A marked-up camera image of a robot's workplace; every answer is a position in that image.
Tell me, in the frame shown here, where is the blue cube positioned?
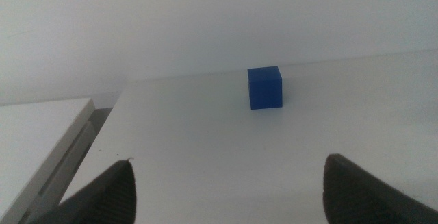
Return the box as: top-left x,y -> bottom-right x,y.
247,66 -> 284,111

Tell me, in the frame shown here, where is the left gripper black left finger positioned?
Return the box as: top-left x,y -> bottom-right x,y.
32,158 -> 138,224

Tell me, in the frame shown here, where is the white side table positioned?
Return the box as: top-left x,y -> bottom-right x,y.
0,97 -> 97,224

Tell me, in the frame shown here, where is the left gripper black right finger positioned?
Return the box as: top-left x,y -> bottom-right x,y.
322,153 -> 438,224

